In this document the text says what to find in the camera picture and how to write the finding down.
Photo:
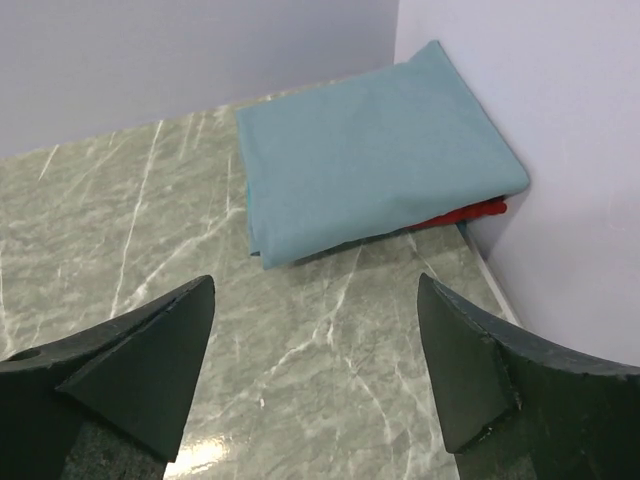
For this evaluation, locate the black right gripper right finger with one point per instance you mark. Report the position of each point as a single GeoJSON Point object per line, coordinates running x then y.
{"type": "Point", "coordinates": [512, 405]}

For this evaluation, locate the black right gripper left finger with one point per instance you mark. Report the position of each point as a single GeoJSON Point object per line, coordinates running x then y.
{"type": "Point", "coordinates": [112, 401]}

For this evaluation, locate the folded red t shirt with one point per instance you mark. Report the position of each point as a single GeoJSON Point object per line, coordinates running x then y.
{"type": "Point", "coordinates": [492, 207]}

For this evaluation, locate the folded grey-blue t shirt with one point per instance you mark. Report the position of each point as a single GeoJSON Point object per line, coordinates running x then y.
{"type": "Point", "coordinates": [368, 156]}

